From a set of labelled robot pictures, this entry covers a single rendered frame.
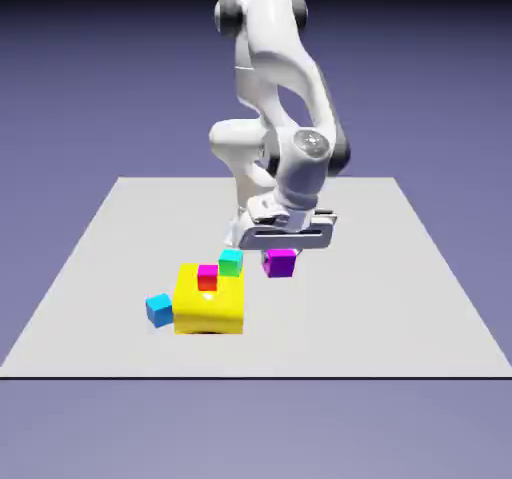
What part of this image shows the large yellow box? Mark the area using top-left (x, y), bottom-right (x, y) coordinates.
top-left (172, 262), bottom-right (246, 336)

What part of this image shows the small green cube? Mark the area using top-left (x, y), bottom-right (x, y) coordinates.
top-left (218, 248), bottom-right (245, 278)

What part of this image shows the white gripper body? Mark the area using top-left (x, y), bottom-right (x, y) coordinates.
top-left (238, 213), bottom-right (338, 252)

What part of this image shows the small red cube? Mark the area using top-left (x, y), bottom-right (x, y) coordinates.
top-left (197, 263), bottom-right (220, 293)

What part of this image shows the small purple cube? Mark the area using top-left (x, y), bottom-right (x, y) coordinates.
top-left (261, 248), bottom-right (298, 279)

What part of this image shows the small blue cube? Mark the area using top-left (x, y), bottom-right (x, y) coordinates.
top-left (144, 292), bottom-right (175, 329)

